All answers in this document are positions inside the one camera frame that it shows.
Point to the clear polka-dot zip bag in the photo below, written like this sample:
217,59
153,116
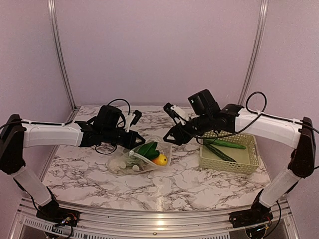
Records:
127,162

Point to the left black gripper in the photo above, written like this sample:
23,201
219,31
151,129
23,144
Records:
130,143

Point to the pale green plastic basket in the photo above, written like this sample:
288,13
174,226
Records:
247,159

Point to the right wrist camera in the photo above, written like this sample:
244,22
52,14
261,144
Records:
176,113

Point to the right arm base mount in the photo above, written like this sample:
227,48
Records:
257,214

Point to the dark green fake cucumber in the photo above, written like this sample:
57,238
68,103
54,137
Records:
219,153

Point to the light green fake cucumber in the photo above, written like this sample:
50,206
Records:
223,143

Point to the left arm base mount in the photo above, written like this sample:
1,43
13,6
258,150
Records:
54,213

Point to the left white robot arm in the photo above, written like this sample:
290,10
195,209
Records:
25,144

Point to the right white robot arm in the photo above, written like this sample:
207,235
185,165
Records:
289,148

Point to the front aluminium rail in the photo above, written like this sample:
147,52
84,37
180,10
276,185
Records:
102,223

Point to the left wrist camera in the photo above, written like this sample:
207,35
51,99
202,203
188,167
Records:
132,119

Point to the green fake leafy vegetable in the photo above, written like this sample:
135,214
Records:
149,150

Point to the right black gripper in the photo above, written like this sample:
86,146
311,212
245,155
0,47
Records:
177,131

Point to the right aluminium frame post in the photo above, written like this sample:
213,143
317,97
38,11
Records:
256,47

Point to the left aluminium frame post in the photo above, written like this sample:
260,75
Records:
59,53

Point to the aluminium frame post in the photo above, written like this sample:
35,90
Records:
59,53
256,47

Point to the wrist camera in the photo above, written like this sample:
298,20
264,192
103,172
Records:
176,113
132,119

